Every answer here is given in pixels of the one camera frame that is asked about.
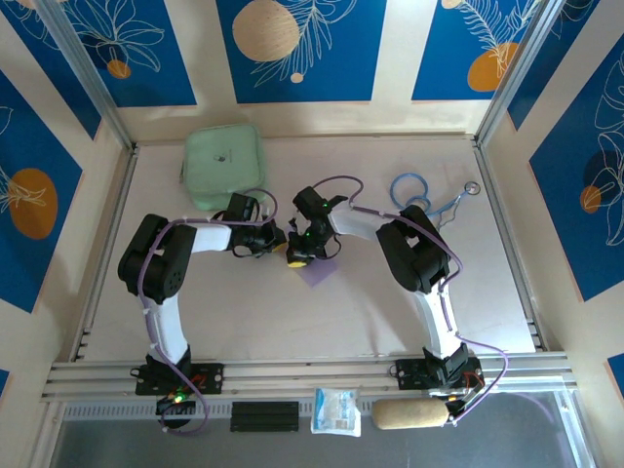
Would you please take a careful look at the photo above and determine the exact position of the lilac square paper sheet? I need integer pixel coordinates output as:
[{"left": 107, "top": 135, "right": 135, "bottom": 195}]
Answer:
[{"left": 287, "top": 218, "right": 341, "bottom": 290}]

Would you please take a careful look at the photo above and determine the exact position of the mint green zip case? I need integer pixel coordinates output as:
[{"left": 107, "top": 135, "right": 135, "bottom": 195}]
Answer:
[{"left": 182, "top": 123, "right": 270, "bottom": 212}]

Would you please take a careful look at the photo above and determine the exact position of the white blue plastic packet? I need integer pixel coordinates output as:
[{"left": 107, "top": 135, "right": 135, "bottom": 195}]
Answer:
[{"left": 310, "top": 387, "right": 363, "bottom": 439}]

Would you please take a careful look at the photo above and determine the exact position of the black ridged block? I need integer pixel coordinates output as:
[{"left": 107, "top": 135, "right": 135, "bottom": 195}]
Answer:
[{"left": 229, "top": 401, "right": 300, "bottom": 434}]

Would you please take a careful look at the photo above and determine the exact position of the blue stethoscope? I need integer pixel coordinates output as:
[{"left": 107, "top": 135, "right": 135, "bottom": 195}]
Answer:
[{"left": 389, "top": 173, "right": 483, "bottom": 228}]

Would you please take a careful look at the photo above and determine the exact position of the beige foam roll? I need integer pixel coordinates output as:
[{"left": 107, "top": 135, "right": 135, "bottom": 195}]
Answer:
[{"left": 371, "top": 398, "right": 450, "bottom": 431}]

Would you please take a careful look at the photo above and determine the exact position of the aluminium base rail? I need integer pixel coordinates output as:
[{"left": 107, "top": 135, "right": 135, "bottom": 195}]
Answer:
[{"left": 41, "top": 351, "right": 579, "bottom": 402}]

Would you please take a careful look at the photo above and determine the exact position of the aluminium side rail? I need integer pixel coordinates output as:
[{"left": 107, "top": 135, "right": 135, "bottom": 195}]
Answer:
[
  {"left": 70, "top": 145, "right": 140, "bottom": 362},
  {"left": 472, "top": 138, "right": 552, "bottom": 352}
]

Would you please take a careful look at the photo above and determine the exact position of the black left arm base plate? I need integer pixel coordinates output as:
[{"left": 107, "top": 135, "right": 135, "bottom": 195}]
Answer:
[{"left": 135, "top": 363, "right": 225, "bottom": 396}]

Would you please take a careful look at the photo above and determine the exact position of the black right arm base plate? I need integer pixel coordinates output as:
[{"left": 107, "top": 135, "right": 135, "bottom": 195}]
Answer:
[{"left": 389, "top": 358, "right": 485, "bottom": 391}]

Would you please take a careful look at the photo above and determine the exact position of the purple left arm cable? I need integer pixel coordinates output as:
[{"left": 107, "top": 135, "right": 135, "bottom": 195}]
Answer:
[{"left": 137, "top": 188, "right": 279, "bottom": 436}]

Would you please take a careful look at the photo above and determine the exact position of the grey slotted cable duct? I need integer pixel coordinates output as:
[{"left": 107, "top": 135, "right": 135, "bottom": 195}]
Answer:
[{"left": 61, "top": 400, "right": 376, "bottom": 421}]

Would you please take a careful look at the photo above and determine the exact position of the aluminium corner post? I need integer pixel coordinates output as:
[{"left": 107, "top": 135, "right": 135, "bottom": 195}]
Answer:
[
  {"left": 36, "top": 0, "right": 136, "bottom": 150},
  {"left": 475, "top": 0, "right": 562, "bottom": 147}
]

